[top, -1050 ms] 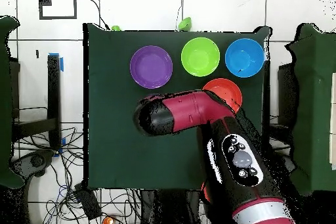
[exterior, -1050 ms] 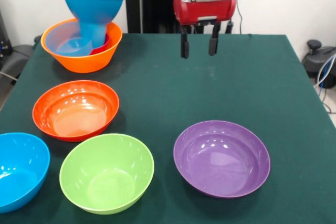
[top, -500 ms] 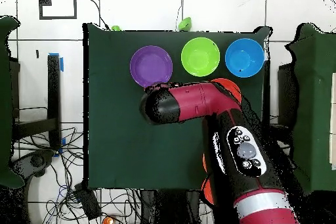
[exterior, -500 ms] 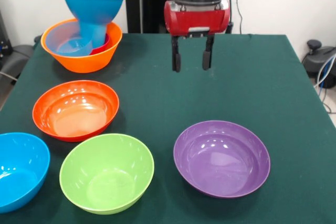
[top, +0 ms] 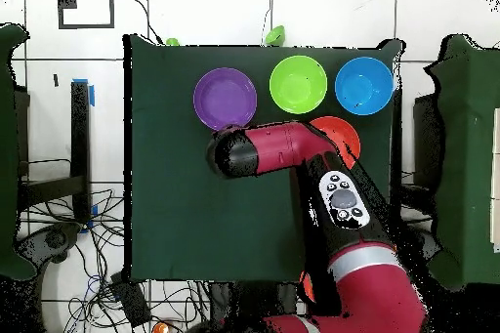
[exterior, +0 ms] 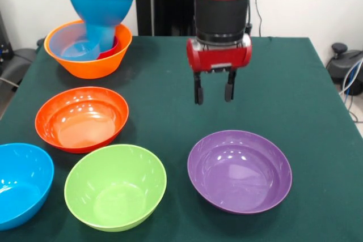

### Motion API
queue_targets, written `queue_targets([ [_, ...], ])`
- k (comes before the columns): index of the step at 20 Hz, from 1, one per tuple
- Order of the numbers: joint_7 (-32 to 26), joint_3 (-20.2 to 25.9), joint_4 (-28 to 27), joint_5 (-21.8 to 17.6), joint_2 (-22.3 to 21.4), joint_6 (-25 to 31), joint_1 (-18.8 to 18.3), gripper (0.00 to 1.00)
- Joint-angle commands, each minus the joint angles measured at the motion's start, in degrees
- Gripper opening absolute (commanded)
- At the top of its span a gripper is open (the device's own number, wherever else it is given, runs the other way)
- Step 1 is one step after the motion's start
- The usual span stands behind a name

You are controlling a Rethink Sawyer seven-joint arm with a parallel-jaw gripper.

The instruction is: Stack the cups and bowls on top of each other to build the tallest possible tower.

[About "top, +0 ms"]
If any black table frame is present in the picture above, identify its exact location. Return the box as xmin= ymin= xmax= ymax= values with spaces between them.
xmin=15 ymin=80 xmax=95 ymax=229
xmin=390 ymin=90 xmax=446 ymax=213

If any dark green tablecloth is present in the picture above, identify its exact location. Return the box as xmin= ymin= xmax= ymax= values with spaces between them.
xmin=123 ymin=33 xmax=403 ymax=283

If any blue bowl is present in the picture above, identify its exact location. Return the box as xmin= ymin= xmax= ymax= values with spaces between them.
xmin=334 ymin=56 xmax=395 ymax=116

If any black cable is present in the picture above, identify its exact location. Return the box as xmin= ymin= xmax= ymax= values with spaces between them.
xmin=129 ymin=0 xmax=164 ymax=46

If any red bowl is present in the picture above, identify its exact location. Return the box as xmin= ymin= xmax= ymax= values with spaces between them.
xmin=308 ymin=115 xmax=361 ymax=170
xmin=298 ymin=270 xmax=316 ymax=304

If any purple bowl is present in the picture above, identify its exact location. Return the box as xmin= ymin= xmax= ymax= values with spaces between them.
xmin=192 ymin=66 xmax=258 ymax=132

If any green bowl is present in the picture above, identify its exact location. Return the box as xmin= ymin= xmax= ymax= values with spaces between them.
xmin=264 ymin=24 xmax=286 ymax=47
xmin=269 ymin=55 xmax=328 ymax=115

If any white box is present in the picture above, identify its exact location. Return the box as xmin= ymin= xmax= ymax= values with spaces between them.
xmin=489 ymin=106 xmax=500 ymax=254

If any neighbouring green cloth table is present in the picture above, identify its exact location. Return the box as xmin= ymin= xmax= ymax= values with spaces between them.
xmin=0 ymin=21 xmax=37 ymax=281
xmin=424 ymin=33 xmax=500 ymax=291

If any black power strip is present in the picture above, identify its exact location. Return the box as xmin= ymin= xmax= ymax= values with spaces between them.
xmin=108 ymin=271 xmax=152 ymax=328

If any tangle of black cables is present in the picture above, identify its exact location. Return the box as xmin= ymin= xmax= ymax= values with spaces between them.
xmin=19 ymin=187 xmax=212 ymax=333

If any black round base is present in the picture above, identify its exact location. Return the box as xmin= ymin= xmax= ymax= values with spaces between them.
xmin=15 ymin=221 xmax=83 ymax=271

